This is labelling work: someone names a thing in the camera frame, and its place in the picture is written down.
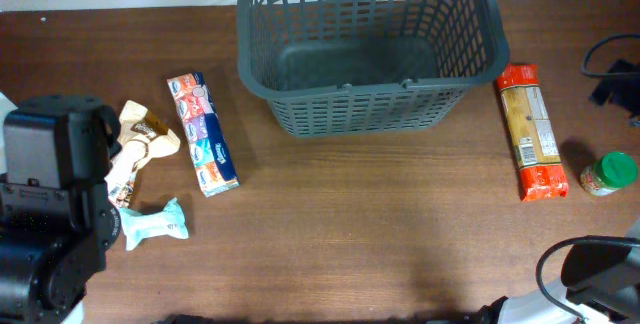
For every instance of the beige crumpled snack bag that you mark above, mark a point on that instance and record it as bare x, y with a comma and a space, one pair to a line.
143, 137

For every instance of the grey plastic basket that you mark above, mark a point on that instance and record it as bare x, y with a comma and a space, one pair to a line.
334, 67

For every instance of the teal wrapped tissue pack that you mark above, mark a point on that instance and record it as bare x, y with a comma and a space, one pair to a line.
137, 227

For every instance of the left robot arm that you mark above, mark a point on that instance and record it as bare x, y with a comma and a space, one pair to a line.
57, 223

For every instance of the orange spaghetti package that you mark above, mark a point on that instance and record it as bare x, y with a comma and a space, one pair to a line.
541, 172

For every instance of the Kleenex tissue multipack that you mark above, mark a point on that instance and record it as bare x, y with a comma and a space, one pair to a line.
209, 152

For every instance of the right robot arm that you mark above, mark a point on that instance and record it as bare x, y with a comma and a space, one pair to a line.
589, 279

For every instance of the green lid jar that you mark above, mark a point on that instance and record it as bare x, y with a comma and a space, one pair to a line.
610, 173

